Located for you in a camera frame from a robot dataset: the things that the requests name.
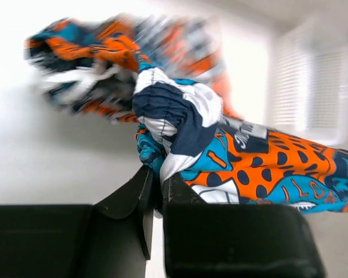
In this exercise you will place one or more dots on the white plastic mesh basket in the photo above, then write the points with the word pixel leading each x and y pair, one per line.
pixel 309 97

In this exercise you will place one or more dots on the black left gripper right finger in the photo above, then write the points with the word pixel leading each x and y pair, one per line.
pixel 222 240

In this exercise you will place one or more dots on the colourful patterned shorts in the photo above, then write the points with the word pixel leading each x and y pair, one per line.
pixel 165 75

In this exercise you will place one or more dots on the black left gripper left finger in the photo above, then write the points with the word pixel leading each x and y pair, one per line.
pixel 111 238

